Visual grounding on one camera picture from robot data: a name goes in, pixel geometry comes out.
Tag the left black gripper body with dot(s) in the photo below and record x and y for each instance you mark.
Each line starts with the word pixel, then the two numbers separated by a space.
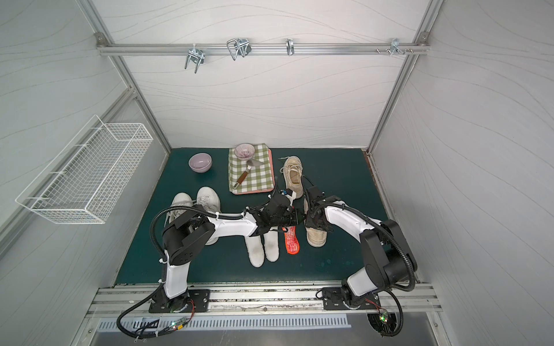
pixel 292 215

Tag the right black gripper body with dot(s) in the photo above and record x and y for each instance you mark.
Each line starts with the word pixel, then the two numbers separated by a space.
pixel 311 217

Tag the white insole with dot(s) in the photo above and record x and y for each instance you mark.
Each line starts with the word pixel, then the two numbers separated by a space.
pixel 255 250
pixel 271 246

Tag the red patterned insole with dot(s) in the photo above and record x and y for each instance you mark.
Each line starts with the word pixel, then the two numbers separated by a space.
pixel 290 240

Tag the beige sneaker one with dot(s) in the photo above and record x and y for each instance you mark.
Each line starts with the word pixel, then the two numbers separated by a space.
pixel 315 238
pixel 292 172

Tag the white sneaker with laces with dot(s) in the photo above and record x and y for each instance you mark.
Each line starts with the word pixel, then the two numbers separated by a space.
pixel 181 199

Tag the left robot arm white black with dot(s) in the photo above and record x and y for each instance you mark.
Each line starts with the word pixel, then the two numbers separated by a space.
pixel 186 236

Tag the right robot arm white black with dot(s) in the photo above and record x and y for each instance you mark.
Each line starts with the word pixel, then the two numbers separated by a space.
pixel 387 257

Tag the green white checkered cloth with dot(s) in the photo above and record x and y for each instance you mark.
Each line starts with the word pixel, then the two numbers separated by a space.
pixel 255 171

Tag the pink tray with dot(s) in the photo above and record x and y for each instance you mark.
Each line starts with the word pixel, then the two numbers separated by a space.
pixel 272 171

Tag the pink speckled bowl on cloth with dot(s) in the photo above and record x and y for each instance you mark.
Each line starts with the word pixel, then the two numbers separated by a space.
pixel 244 152

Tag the purple bowl on table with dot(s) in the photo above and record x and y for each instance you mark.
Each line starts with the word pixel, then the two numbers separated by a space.
pixel 200 162

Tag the white vent strip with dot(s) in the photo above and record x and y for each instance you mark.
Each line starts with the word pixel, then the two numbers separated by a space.
pixel 235 322

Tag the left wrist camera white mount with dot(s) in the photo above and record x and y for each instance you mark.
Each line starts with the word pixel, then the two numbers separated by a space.
pixel 291 195

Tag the metal spatula wooden handle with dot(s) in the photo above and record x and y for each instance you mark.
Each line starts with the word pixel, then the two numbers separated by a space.
pixel 250 164

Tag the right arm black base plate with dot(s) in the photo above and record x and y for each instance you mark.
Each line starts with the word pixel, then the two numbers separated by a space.
pixel 342 298

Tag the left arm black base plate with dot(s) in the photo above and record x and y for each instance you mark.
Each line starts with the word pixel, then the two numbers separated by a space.
pixel 192 300

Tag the metal hook bracket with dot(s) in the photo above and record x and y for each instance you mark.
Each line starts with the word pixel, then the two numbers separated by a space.
pixel 239 47
pixel 195 57
pixel 289 46
pixel 395 49

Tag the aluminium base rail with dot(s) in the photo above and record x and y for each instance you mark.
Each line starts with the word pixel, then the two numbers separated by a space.
pixel 266 298

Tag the white wire basket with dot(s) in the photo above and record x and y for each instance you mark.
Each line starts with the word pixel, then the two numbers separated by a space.
pixel 82 183

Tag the aluminium cross rail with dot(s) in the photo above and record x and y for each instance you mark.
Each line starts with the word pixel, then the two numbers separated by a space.
pixel 258 49

